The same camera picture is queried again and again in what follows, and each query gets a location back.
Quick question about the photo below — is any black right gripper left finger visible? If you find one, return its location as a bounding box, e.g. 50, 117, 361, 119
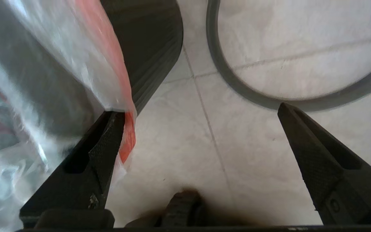
19, 111, 127, 228

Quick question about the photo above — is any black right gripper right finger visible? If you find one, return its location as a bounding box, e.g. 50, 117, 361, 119
277, 102, 371, 225

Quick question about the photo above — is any white red-print trash bag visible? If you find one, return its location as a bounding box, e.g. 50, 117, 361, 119
0, 0, 137, 232

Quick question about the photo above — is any black bin rim ring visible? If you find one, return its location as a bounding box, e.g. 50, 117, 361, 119
205, 0, 371, 112

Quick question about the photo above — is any black trash bin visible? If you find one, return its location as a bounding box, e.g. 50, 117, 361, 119
100, 0, 184, 114

